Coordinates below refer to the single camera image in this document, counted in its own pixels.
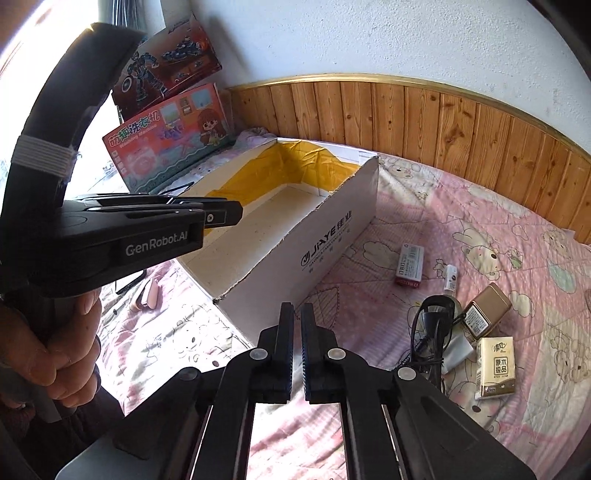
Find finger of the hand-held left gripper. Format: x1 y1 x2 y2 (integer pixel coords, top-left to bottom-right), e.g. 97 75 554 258
74 193 229 207
62 202 244 230

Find small white printed tube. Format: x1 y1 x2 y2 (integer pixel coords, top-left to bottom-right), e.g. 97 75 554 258
434 264 459 296

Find small red and white box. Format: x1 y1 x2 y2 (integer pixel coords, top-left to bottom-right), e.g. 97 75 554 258
394 243 426 288

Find white charger adapter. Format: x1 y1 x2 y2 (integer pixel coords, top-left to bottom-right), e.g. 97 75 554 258
441 318 476 370

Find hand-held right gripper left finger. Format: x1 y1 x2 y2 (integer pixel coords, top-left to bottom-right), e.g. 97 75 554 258
113 302 296 480

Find black glasses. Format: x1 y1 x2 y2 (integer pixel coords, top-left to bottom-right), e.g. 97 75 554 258
404 295 462 393

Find black flat device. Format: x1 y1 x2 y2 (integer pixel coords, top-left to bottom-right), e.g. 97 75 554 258
115 270 148 296

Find gold and white tissue packet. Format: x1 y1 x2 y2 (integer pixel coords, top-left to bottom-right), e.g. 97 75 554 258
475 336 515 400

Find person's left hand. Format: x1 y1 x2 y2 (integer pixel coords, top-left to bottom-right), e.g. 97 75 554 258
0 286 103 409

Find small pink plastic object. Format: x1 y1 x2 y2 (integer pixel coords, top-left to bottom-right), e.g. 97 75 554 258
130 282 160 312

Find dark red robot toy box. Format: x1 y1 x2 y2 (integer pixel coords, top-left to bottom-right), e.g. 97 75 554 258
111 14 225 118

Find gold metal tin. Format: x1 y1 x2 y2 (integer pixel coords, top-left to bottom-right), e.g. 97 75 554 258
463 283 512 342

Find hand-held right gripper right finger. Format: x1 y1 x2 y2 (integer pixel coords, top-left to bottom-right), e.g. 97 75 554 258
301 304 536 480

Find white cardboard box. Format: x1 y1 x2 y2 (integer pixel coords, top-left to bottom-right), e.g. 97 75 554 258
178 136 380 349

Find pink toy washing machine box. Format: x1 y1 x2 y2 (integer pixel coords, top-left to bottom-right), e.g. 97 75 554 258
102 82 232 193

